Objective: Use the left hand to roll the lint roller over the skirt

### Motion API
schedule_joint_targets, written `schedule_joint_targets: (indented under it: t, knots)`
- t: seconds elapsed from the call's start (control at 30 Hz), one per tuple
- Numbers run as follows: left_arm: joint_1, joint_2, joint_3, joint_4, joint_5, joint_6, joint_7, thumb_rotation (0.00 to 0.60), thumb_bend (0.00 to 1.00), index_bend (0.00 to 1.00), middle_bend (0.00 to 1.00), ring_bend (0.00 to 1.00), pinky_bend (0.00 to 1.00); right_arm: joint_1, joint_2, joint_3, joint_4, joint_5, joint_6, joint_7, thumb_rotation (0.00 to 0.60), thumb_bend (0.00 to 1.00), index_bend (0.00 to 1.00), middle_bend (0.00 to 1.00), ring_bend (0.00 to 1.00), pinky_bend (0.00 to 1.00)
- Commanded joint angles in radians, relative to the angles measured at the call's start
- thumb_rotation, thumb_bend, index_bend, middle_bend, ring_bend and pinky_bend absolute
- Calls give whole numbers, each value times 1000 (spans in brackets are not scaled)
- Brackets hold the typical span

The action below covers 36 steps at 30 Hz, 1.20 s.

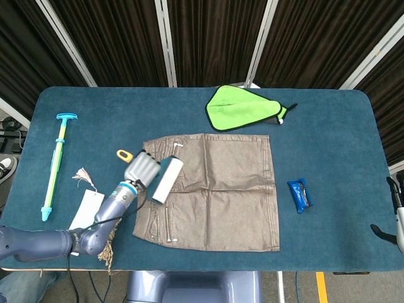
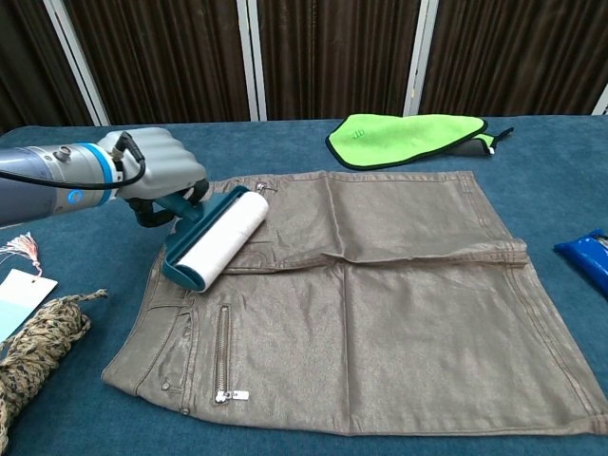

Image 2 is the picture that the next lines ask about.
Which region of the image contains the camouflage knitted fabric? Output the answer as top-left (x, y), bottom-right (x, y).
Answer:
top-left (0, 288), bottom-right (109, 456)

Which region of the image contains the white paper tag with tassel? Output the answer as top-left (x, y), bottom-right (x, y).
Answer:
top-left (0, 231), bottom-right (59, 344)

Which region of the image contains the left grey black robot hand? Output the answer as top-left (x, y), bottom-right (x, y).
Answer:
top-left (97, 126), bottom-right (210, 228)

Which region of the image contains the black wrist cable with plug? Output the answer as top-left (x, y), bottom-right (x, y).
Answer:
top-left (0, 131), bottom-right (147, 192)

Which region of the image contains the blue plastic packet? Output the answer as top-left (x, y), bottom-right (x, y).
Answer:
top-left (553, 228), bottom-right (608, 301)

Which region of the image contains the blue felt table cover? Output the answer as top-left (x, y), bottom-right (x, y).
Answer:
top-left (0, 113), bottom-right (608, 456)

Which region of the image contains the dark brown curtain panel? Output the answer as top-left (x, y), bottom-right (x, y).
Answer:
top-left (0, 0), bottom-right (96, 135)
top-left (64, 0), bottom-right (253, 127)
top-left (256, 0), bottom-right (422, 123)
top-left (420, 0), bottom-right (608, 118)

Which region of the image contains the green microfibre cloth black edge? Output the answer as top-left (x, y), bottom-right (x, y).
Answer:
top-left (325, 112), bottom-right (516, 171)

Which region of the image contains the teal lint roller white roll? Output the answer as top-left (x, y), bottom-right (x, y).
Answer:
top-left (161, 185), bottom-right (271, 292)

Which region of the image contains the brown shiny skirt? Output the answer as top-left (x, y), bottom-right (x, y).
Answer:
top-left (101, 170), bottom-right (608, 437)

